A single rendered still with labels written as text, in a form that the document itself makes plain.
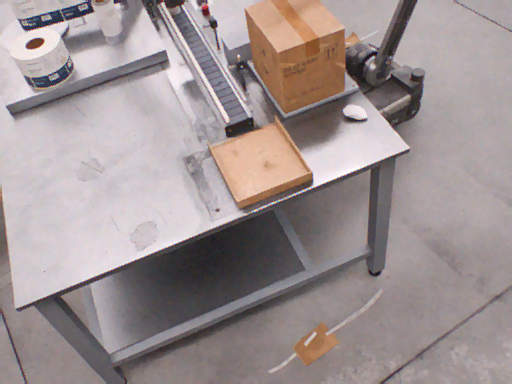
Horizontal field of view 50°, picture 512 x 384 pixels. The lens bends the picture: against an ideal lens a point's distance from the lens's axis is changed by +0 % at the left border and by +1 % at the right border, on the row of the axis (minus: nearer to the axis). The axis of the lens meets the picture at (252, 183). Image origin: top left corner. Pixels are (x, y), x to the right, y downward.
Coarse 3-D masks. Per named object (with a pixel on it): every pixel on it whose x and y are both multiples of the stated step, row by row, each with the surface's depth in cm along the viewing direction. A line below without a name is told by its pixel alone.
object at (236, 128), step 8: (152, 0) 257; (160, 8) 244; (184, 8) 242; (168, 24) 235; (200, 32) 228; (176, 40) 227; (208, 48) 220; (184, 56) 222; (192, 64) 215; (192, 72) 217; (224, 72) 209; (200, 80) 208; (200, 88) 211; (232, 88) 203; (208, 96) 201; (216, 112) 195; (248, 112) 193; (248, 120) 192; (224, 128) 191; (232, 128) 191; (240, 128) 193; (248, 128) 194
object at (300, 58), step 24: (288, 0) 191; (312, 0) 189; (264, 24) 184; (288, 24) 182; (312, 24) 180; (336, 24) 178; (264, 48) 187; (288, 48) 174; (312, 48) 177; (336, 48) 181; (264, 72) 199; (288, 72) 181; (312, 72) 185; (336, 72) 189; (288, 96) 188; (312, 96) 193
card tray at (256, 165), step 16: (272, 128) 192; (208, 144) 187; (224, 144) 191; (240, 144) 190; (256, 144) 189; (272, 144) 187; (288, 144) 186; (224, 160) 186; (240, 160) 185; (256, 160) 184; (272, 160) 183; (288, 160) 182; (304, 160) 176; (224, 176) 177; (240, 176) 180; (256, 176) 179; (272, 176) 178; (288, 176) 177; (304, 176) 173; (240, 192) 176; (256, 192) 175; (272, 192) 172; (240, 208) 172
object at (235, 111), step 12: (180, 24) 234; (192, 24) 232; (192, 36) 227; (192, 48) 221; (204, 48) 220; (204, 60) 215; (204, 72) 210; (216, 72) 209; (204, 84) 210; (216, 84) 205; (228, 84) 204; (228, 96) 200; (228, 108) 195; (240, 108) 195; (240, 120) 191
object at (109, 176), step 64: (0, 0) 278; (192, 0) 254; (256, 0) 247; (0, 128) 213; (64, 128) 208; (128, 128) 203; (192, 128) 199; (256, 128) 194; (320, 128) 190; (384, 128) 186; (64, 192) 187; (128, 192) 183; (192, 192) 179; (64, 256) 169; (128, 256) 166
